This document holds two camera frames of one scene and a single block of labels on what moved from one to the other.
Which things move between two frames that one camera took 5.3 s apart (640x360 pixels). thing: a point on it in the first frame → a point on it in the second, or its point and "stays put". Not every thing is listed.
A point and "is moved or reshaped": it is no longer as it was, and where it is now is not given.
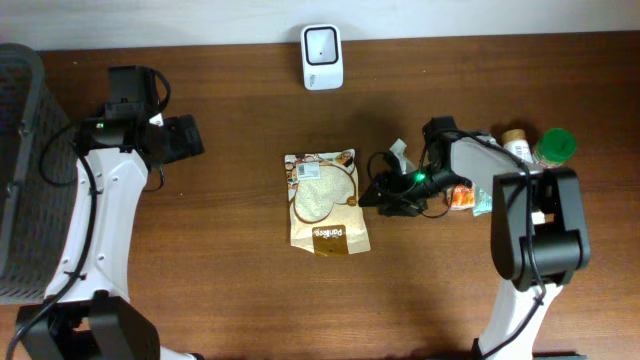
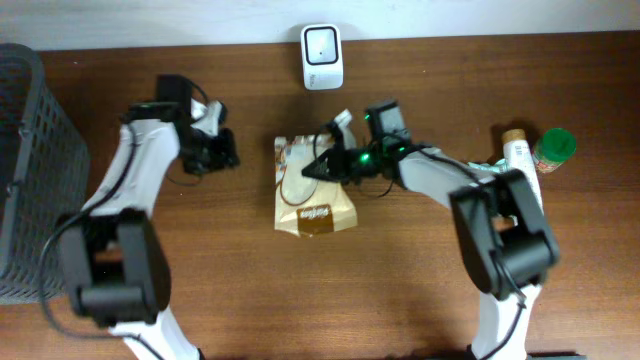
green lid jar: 554,148 stays put
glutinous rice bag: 324,215 is moved or reshaped
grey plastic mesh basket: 39,153 stays put
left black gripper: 183,135 → 225,154
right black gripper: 413,203 → 343,164
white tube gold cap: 515,140 stays put
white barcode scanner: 322,51 stays put
